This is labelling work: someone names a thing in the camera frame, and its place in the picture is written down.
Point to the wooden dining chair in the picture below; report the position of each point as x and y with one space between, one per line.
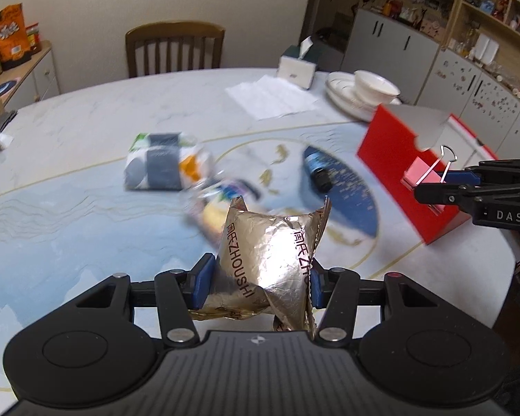
173 46

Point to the white stacked plates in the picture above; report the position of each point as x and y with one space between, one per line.
340 91

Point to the white paper napkin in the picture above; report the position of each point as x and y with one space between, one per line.
271 97

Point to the red cardboard box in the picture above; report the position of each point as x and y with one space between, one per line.
407 145

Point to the green white tissue box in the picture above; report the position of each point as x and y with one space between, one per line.
298 64

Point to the red lidded jar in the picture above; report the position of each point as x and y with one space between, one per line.
33 35

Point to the pink binder clip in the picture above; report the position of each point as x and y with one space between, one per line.
418 171

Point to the packaged bread roll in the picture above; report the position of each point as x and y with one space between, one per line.
208 199

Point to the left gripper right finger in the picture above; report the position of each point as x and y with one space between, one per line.
336 291

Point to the white porcelain bowl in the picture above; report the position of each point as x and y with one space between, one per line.
374 89

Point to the white wall cabinets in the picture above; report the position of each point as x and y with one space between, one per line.
458 56

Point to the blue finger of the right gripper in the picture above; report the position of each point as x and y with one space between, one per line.
461 176
443 193

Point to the orange snack bag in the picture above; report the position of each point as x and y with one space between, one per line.
14 44

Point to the gold foil snack bag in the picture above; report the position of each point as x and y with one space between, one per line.
264 264

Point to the dark blue-capped small bottle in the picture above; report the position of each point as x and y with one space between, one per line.
316 165

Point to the blue orange patterned tissue pack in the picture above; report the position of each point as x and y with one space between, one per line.
172 161

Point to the white side cabinet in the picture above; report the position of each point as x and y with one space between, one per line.
31 82

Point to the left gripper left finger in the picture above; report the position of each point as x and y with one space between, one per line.
179 292

